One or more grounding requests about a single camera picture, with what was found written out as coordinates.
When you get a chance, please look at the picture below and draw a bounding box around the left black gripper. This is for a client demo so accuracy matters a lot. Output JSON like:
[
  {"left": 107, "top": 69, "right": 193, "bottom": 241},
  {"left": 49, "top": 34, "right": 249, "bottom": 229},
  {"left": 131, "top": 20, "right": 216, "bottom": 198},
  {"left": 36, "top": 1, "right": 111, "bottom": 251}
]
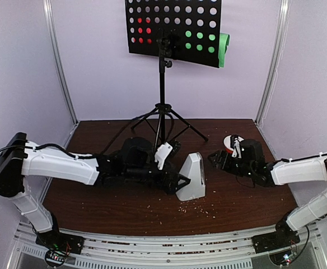
[{"left": 125, "top": 160, "right": 190, "bottom": 194}]

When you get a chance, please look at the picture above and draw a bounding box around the grey metronome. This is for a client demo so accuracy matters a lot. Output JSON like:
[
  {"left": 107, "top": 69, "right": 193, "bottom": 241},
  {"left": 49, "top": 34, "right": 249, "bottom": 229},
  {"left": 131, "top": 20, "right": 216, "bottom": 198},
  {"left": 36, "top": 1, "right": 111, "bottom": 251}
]
[{"left": 176, "top": 152, "right": 206, "bottom": 202}]

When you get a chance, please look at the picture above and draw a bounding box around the green paper sheet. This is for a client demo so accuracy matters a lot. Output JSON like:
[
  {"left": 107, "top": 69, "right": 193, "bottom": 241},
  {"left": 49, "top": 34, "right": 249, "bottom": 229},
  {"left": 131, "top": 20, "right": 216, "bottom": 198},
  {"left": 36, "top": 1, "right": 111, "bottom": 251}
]
[{"left": 218, "top": 33, "right": 230, "bottom": 68}]

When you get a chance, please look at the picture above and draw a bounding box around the black perforated music stand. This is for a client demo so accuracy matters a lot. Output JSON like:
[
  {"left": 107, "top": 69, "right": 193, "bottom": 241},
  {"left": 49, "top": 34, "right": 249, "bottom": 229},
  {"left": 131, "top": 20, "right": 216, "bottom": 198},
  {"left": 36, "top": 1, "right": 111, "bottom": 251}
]
[{"left": 125, "top": 0, "right": 222, "bottom": 146}]

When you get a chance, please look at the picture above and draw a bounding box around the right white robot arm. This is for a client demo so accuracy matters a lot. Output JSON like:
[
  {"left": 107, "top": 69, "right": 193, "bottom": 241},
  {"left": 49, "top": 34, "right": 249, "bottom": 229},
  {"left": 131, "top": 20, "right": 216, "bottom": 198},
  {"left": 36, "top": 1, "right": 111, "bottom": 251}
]
[{"left": 208, "top": 135, "right": 327, "bottom": 248}]

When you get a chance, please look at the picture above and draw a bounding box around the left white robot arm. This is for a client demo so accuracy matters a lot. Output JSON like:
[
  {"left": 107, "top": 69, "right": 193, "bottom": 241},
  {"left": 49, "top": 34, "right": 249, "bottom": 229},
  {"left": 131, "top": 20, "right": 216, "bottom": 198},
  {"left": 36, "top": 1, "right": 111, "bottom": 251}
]
[{"left": 0, "top": 132, "right": 200, "bottom": 249}]

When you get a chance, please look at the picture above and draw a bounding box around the orange and white bowl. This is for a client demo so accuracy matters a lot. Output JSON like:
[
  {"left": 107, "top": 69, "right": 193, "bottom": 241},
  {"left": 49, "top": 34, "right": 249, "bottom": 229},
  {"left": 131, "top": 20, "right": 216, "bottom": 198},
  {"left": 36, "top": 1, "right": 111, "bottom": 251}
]
[{"left": 223, "top": 134, "right": 244, "bottom": 154}]

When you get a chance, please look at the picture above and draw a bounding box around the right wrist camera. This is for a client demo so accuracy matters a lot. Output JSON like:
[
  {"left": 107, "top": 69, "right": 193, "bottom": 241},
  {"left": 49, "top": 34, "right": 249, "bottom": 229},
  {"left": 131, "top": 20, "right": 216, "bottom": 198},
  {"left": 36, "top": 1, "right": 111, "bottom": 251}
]
[{"left": 230, "top": 134, "right": 243, "bottom": 159}]

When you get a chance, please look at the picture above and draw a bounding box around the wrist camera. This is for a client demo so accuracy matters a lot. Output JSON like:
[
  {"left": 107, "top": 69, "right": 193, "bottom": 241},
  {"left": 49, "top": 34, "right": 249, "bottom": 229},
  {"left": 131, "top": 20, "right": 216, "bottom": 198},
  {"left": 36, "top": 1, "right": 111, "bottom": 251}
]
[
  {"left": 230, "top": 134, "right": 243, "bottom": 159},
  {"left": 154, "top": 140, "right": 181, "bottom": 170}
]

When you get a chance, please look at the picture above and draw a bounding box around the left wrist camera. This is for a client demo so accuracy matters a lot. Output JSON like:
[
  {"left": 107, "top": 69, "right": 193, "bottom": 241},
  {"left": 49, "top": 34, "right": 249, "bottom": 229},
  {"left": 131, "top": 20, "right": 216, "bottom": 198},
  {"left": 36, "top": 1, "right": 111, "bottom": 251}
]
[{"left": 154, "top": 140, "right": 181, "bottom": 170}]

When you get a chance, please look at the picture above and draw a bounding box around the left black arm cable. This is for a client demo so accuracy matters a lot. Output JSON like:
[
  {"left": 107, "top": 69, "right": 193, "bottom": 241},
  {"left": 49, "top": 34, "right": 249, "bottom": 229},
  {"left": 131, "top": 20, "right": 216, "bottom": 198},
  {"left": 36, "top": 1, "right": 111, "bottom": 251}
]
[{"left": 101, "top": 108, "right": 175, "bottom": 154}]

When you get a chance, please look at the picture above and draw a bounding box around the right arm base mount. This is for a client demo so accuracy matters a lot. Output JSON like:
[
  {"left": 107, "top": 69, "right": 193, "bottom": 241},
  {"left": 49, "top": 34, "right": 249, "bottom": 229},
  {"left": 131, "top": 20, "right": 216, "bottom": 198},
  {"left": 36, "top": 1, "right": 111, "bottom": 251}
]
[{"left": 251, "top": 231, "right": 300, "bottom": 253}]

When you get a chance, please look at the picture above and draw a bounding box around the aluminium front rail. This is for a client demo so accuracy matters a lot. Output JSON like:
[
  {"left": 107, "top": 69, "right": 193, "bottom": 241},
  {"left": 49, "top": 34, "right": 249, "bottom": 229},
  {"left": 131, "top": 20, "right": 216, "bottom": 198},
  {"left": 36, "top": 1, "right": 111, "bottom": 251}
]
[{"left": 6, "top": 222, "right": 327, "bottom": 268}]

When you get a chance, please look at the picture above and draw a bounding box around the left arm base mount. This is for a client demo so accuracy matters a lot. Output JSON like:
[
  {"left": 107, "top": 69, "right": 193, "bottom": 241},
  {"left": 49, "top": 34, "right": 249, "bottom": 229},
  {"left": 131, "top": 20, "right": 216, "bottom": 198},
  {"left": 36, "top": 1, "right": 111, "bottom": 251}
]
[{"left": 35, "top": 232, "right": 85, "bottom": 254}]

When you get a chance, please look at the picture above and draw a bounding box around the right aluminium frame post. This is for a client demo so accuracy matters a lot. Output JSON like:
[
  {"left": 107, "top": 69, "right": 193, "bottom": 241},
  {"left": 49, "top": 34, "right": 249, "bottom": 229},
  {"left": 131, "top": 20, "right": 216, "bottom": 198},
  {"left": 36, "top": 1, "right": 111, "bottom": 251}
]
[{"left": 255, "top": 0, "right": 291, "bottom": 127}]

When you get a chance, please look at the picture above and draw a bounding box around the aluminium frame post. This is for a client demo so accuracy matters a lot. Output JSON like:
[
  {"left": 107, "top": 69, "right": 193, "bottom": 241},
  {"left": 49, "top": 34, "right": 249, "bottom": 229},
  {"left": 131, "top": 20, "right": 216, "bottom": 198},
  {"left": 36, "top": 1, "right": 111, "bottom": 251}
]
[
  {"left": 255, "top": 0, "right": 291, "bottom": 127},
  {"left": 43, "top": 0, "right": 79, "bottom": 126}
]

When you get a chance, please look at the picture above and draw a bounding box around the left aluminium frame post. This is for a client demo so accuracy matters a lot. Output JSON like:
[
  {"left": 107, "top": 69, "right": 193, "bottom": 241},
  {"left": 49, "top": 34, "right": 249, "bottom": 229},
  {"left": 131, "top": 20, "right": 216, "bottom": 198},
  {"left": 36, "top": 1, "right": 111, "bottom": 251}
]
[{"left": 43, "top": 0, "right": 79, "bottom": 126}]

